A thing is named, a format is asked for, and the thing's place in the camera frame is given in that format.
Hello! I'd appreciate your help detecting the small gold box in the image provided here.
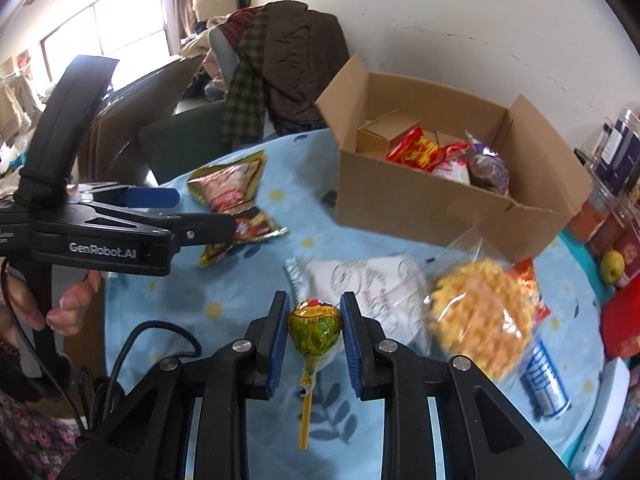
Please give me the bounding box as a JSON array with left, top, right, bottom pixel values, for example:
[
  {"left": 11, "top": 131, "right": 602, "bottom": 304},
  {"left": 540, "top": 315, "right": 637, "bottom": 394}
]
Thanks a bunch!
[{"left": 357, "top": 110, "right": 421, "bottom": 158}]

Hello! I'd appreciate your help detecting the green pear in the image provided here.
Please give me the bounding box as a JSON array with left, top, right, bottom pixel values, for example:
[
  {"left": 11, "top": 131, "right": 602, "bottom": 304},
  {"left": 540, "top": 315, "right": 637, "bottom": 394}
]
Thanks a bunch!
[{"left": 600, "top": 250, "right": 626, "bottom": 283}]

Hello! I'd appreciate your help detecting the purple label clear jar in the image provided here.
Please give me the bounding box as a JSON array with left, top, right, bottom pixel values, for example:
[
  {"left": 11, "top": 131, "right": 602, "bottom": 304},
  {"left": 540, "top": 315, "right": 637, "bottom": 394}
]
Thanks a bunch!
[{"left": 597, "top": 107, "right": 640, "bottom": 191}]

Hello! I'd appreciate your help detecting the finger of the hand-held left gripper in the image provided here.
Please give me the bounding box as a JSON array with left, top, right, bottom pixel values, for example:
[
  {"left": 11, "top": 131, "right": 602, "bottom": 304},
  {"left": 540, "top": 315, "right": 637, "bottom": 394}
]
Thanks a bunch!
[
  {"left": 80, "top": 202, "right": 238, "bottom": 250},
  {"left": 80, "top": 184, "right": 181, "bottom": 209}
]

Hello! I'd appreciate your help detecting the blue white tube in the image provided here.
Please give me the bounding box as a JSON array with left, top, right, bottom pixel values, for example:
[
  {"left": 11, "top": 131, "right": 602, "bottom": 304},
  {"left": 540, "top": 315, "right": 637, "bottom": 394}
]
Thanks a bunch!
[{"left": 520, "top": 340, "right": 571, "bottom": 418}]

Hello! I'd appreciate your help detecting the dark floral clothing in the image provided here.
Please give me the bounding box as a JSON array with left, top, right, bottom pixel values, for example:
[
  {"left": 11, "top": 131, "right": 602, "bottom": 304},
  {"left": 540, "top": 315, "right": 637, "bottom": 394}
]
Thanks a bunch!
[{"left": 0, "top": 390, "right": 83, "bottom": 480}]

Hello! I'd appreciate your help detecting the white bread packet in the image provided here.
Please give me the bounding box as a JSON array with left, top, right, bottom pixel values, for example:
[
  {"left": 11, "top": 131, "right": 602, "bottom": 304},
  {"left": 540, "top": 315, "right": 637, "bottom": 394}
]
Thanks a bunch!
[{"left": 285, "top": 252, "right": 436, "bottom": 356}]

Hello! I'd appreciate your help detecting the stack of flat cardboard sheets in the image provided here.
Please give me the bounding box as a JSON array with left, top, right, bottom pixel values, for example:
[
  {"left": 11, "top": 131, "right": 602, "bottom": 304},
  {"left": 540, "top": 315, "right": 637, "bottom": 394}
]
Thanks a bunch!
[{"left": 75, "top": 55, "right": 206, "bottom": 176}]

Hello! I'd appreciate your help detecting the gold red snack packet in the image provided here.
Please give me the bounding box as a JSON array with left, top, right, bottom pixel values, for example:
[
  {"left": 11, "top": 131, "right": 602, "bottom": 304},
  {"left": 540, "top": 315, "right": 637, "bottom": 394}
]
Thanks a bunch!
[{"left": 187, "top": 150, "right": 291, "bottom": 268}]

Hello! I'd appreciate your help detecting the red cartoon snack packet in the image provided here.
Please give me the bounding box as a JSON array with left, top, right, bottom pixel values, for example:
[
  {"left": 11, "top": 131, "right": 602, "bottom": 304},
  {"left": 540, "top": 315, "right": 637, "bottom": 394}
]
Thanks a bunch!
[{"left": 510, "top": 257, "right": 551, "bottom": 326}]

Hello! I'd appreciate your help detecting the green plaid shirt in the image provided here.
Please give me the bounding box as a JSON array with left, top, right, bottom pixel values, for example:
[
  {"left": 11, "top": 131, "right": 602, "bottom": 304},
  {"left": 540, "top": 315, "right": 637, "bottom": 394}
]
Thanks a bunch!
[{"left": 221, "top": 10, "right": 281, "bottom": 148}]

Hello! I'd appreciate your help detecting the wide jar red powder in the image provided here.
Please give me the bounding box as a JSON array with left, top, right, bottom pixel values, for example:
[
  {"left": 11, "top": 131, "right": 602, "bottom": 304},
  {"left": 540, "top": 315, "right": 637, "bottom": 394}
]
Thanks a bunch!
[{"left": 567, "top": 187, "right": 618, "bottom": 241}]

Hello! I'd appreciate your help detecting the brown jacket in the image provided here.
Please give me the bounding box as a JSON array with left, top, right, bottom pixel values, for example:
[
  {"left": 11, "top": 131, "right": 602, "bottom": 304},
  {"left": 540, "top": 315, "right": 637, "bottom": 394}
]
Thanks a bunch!
[{"left": 250, "top": 2, "right": 351, "bottom": 136}]

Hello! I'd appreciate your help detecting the lollipop with yellow stick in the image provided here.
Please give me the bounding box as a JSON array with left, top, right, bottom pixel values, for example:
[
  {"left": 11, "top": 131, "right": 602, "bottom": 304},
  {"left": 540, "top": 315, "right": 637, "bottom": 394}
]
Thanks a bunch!
[{"left": 287, "top": 299, "right": 343, "bottom": 451}]

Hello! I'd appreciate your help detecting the purple bread packet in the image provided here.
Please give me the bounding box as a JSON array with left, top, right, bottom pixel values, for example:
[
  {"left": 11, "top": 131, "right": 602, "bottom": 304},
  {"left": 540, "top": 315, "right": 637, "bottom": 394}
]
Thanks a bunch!
[{"left": 465, "top": 130, "right": 511, "bottom": 196}]

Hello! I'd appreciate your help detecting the white blue case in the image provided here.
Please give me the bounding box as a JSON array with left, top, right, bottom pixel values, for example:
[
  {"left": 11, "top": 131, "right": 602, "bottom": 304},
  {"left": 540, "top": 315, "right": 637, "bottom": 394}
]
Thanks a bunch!
[{"left": 570, "top": 357, "right": 631, "bottom": 476}]

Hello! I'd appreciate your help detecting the red canister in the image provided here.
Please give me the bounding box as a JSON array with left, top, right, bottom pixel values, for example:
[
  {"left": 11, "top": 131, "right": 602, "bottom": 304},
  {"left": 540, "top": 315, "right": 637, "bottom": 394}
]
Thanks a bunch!
[{"left": 600, "top": 287, "right": 640, "bottom": 358}]

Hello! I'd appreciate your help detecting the window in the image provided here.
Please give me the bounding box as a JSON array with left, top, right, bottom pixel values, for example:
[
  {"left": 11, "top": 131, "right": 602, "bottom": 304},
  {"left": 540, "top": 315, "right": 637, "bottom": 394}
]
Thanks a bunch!
[{"left": 40, "top": 0, "right": 173, "bottom": 81}]

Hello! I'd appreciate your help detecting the pile of clothes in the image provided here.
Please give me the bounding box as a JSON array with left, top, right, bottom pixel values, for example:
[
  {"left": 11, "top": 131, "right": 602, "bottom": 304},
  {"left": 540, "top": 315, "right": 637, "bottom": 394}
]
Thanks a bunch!
[{"left": 177, "top": 7, "right": 261, "bottom": 101}]

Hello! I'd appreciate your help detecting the clear waffle packet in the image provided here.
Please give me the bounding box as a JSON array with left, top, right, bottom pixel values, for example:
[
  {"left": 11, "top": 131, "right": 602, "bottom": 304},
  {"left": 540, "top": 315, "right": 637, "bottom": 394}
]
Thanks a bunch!
[{"left": 422, "top": 225, "right": 538, "bottom": 391}]

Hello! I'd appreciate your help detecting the cardboard box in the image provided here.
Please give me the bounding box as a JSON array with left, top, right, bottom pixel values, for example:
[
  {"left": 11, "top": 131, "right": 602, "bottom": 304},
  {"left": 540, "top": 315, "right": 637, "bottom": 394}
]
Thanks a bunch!
[{"left": 315, "top": 52, "right": 596, "bottom": 263}]

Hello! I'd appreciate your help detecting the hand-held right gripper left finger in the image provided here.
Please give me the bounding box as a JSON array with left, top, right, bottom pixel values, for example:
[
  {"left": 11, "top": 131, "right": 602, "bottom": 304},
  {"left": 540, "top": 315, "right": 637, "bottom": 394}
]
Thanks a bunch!
[{"left": 60, "top": 290, "right": 291, "bottom": 480}]

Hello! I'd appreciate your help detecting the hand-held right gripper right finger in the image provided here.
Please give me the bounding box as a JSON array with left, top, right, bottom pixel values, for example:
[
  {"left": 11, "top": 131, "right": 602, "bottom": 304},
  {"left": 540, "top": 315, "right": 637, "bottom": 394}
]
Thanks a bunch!
[{"left": 340, "top": 290, "right": 576, "bottom": 480}]

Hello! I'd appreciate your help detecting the person's left hand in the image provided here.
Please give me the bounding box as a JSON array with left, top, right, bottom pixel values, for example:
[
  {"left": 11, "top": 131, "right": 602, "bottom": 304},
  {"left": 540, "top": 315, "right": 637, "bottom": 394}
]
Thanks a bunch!
[{"left": 0, "top": 262, "right": 103, "bottom": 336}]

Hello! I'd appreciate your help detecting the black cable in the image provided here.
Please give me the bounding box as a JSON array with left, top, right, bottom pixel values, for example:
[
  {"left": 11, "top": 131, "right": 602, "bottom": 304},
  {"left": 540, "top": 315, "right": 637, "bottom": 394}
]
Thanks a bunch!
[{"left": 82, "top": 322, "right": 203, "bottom": 436}]

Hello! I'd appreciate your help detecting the brown curtain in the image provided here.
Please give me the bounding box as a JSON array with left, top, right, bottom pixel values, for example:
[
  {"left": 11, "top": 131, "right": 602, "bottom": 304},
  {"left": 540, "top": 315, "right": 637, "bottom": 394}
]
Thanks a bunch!
[{"left": 167, "top": 0, "right": 198, "bottom": 51}]

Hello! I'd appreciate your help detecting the dark green sofa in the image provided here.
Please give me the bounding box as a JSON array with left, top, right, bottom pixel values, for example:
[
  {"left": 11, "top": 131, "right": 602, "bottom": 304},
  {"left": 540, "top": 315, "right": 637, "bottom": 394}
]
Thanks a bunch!
[{"left": 137, "top": 102, "right": 231, "bottom": 186}]

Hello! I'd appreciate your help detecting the blue floral tablecloth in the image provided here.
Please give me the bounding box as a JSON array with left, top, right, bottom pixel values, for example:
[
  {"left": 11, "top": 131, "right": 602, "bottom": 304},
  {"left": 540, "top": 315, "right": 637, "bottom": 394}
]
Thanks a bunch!
[{"left": 102, "top": 127, "right": 608, "bottom": 480}]

